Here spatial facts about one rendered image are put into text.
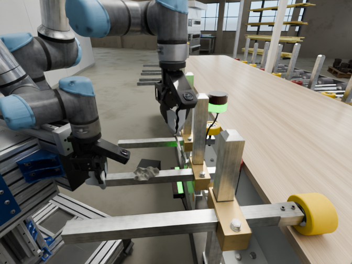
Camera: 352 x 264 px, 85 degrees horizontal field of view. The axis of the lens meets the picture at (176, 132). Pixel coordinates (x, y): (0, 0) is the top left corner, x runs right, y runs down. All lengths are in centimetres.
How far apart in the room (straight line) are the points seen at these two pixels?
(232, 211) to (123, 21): 45
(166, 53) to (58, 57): 46
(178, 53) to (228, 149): 27
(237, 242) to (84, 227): 28
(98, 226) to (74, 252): 93
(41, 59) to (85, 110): 34
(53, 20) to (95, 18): 40
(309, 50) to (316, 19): 131
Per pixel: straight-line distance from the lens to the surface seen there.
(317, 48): 1195
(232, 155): 36
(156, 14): 51
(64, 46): 85
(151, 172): 64
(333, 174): 75
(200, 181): 63
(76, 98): 52
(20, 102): 51
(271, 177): 64
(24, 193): 88
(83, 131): 56
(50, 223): 154
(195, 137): 61
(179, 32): 50
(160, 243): 151
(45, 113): 51
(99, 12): 45
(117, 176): 67
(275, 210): 47
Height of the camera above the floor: 129
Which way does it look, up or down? 29 degrees down
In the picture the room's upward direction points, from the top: straight up
